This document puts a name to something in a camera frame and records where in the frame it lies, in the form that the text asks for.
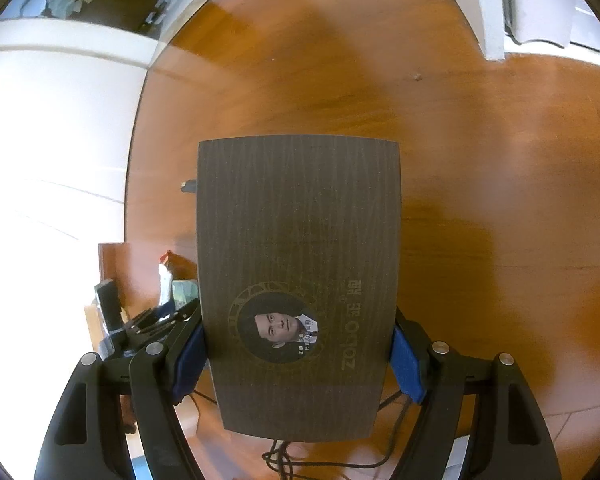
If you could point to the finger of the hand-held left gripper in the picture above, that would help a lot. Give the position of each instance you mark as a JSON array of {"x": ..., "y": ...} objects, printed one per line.
[
  {"x": 154, "y": 322},
  {"x": 108, "y": 307}
]

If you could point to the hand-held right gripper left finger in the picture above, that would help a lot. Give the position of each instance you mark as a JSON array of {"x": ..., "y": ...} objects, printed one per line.
[{"x": 187, "y": 360}]

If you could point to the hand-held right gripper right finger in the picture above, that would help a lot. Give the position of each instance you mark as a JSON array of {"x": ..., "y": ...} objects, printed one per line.
[{"x": 407, "y": 365}]

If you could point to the brown wood-grain box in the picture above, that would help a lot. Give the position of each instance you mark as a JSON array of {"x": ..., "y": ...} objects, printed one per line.
[{"x": 300, "y": 235}]

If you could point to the clear colourful packet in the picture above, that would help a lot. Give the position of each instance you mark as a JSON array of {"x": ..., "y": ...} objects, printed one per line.
[{"x": 185, "y": 292}]

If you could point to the white door frame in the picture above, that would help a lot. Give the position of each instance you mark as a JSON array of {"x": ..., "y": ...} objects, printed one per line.
[{"x": 487, "y": 10}]

